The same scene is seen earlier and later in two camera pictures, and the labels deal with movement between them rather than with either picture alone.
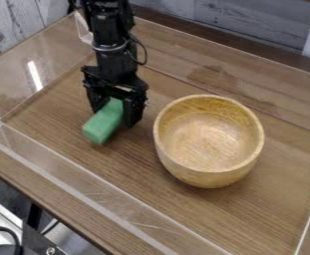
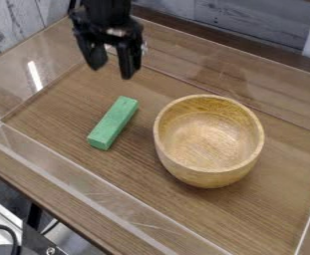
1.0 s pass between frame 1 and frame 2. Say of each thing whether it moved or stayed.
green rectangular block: moved
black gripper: moved
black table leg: stayed
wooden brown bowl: stayed
